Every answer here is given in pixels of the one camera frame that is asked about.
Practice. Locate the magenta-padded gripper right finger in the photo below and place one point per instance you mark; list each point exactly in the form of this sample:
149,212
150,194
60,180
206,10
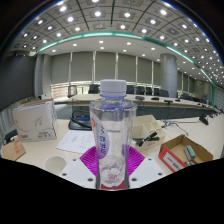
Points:
147,170

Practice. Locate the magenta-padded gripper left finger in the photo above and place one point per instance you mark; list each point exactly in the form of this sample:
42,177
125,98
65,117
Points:
76,170

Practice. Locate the clear plastic water bottle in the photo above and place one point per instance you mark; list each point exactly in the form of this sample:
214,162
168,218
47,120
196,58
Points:
112,133

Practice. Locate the white printed paper sheet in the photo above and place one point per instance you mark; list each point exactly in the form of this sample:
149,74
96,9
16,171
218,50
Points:
75,141

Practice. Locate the brown open box red side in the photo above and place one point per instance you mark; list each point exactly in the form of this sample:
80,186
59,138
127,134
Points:
173,156

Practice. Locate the black tool in white box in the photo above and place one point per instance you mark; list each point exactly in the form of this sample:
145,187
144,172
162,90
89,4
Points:
148,138

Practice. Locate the white open divided box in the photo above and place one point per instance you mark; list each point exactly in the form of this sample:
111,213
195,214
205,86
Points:
148,125

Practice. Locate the grey block in brown box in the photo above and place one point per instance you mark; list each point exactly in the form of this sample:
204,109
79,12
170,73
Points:
190,152

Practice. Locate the black desk phone device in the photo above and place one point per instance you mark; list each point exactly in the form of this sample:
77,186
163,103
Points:
80,123

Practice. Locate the large white printed carton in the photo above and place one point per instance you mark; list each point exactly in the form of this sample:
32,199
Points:
35,120

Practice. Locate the brown paper envelope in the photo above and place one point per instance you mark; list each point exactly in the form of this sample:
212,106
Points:
13,150

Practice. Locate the long curved conference desk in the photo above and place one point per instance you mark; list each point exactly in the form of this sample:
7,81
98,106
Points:
150,103

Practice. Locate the black power adapter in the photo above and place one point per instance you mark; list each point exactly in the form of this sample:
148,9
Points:
10,136

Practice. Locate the row of black office chairs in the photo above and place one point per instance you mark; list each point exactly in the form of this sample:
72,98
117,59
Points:
140,90

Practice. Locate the ceiling spot lights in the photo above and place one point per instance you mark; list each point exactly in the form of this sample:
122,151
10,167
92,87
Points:
97,13

